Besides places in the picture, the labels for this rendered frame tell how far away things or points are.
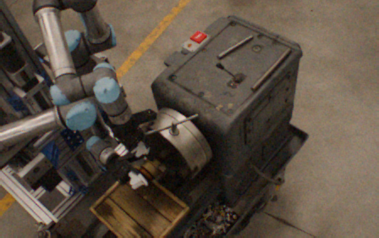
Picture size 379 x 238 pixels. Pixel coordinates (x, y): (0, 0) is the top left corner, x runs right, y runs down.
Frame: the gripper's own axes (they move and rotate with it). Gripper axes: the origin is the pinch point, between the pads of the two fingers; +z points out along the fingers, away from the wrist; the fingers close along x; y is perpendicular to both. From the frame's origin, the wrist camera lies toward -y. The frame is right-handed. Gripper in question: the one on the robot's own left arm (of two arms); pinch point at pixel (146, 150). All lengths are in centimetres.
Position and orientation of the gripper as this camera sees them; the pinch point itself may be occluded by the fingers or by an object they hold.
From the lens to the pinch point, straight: 146.0
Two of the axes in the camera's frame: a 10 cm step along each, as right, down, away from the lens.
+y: -6.6, 6.4, -3.8
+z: 2.6, 6.8, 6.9
